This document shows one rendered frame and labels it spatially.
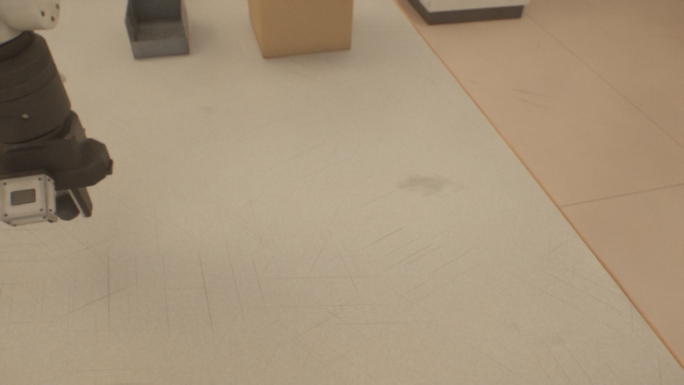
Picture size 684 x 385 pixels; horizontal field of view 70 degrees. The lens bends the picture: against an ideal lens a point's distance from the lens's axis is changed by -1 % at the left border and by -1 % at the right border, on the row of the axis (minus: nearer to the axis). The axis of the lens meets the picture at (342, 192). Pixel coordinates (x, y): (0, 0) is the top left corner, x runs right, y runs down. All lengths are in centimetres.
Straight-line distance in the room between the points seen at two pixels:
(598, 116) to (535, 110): 31
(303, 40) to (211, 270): 53
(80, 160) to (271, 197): 25
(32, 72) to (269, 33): 55
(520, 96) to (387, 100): 194
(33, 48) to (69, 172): 13
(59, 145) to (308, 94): 46
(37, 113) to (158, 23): 67
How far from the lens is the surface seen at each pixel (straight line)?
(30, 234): 73
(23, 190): 56
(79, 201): 62
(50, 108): 53
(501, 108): 265
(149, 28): 114
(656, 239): 224
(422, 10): 343
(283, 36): 98
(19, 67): 50
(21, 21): 48
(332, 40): 101
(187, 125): 83
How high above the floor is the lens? 139
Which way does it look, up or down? 44 degrees down
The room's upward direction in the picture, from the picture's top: 3 degrees clockwise
